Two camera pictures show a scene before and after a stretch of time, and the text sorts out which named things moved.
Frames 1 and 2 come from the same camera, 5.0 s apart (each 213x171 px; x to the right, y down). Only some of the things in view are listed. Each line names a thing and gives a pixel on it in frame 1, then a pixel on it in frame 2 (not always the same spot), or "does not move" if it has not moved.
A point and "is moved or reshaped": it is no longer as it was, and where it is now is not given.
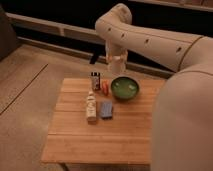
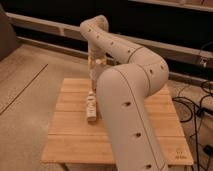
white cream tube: x=91 y=108 does not move
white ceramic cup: x=117 y=66 is moved or reshaped
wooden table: x=124 y=139 does not move
